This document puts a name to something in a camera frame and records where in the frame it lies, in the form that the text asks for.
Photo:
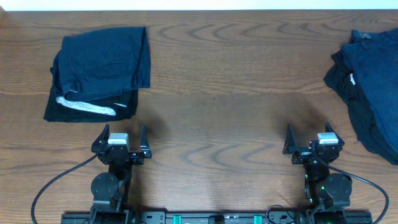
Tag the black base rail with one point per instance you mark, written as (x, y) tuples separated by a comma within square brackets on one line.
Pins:
[(273, 216)]

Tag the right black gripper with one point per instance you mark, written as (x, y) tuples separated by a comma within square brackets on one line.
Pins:
[(301, 152)]

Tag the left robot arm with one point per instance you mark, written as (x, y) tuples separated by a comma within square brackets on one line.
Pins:
[(111, 189)]

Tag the folded black shorts white stripe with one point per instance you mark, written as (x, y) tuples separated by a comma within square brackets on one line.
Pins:
[(113, 108)]

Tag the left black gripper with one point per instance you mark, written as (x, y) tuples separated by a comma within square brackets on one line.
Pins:
[(134, 156)]

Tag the folded navy shorts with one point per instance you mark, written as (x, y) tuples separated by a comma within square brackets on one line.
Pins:
[(102, 63)]

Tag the black garment with logo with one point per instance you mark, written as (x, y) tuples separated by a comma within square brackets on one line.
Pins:
[(340, 78)]

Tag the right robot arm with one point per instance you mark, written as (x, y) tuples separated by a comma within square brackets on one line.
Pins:
[(328, 193)]

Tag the blue denim shorts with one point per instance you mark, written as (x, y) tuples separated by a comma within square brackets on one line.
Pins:
[(373, 58)]

